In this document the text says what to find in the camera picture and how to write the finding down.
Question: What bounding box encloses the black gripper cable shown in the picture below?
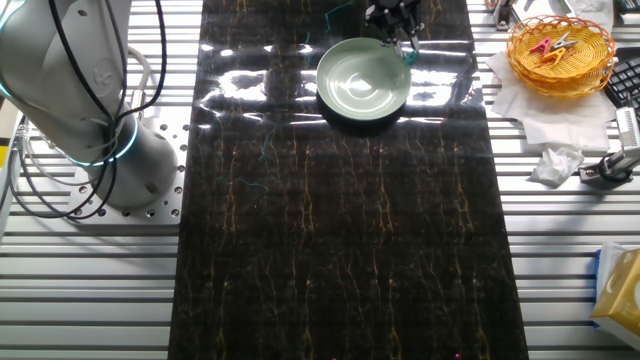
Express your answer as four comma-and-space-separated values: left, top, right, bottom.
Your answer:
46, 0, 169, 151

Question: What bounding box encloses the thick grey base cable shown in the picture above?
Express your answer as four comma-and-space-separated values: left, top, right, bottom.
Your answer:
127, 45, 152, 121

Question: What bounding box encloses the pink plastic clothespin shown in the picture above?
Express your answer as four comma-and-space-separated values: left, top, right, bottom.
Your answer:
528, 35, 553, 58

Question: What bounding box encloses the yellow wicker basket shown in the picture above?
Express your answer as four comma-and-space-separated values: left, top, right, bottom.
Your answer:
506, 14, 617, 98

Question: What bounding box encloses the black marble pattern mat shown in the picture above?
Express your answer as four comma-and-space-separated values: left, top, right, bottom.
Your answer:
167, 0, 530, 360

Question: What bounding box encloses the black looped base cable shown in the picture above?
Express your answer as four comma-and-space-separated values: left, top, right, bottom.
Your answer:
4, 124, 120, 221

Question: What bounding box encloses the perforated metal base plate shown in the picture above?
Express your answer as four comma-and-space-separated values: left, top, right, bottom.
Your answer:
67, 104, 187, 226

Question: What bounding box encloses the black keyboard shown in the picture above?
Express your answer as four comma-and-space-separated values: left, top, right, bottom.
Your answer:
603, 55, 640, 121

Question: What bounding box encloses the crumpled white tissue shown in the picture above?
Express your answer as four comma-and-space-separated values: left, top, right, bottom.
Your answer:
529, 146, 585, 189

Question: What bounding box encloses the blue white tissue pack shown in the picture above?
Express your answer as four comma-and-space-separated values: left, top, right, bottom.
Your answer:
592, 241, 640, 337

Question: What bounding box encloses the gold tissue box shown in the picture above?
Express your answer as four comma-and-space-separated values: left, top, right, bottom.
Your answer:
589, 248, 640, 326

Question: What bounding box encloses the flat white paper napkin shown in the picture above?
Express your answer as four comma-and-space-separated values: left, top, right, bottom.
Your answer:
483, 49, 619, 151

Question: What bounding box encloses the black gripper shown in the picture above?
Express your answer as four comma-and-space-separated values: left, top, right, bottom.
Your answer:
363, 0, 426, 57

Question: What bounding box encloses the grey metal bracket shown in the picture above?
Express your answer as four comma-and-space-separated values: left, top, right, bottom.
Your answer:
483, 0, 517, 32

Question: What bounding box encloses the silver camera on mount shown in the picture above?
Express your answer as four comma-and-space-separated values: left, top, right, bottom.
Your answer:
578, 106, 640, 190

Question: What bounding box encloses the grey plastic clothespin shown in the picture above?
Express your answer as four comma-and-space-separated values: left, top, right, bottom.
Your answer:
549, 31, 580, 51

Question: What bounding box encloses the orange plastic clothespin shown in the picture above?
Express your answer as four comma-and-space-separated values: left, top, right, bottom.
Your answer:
539, 47, 568, 66

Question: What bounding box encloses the pale green round plate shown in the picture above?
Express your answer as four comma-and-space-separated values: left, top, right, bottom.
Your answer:
315, 37, 412, 122

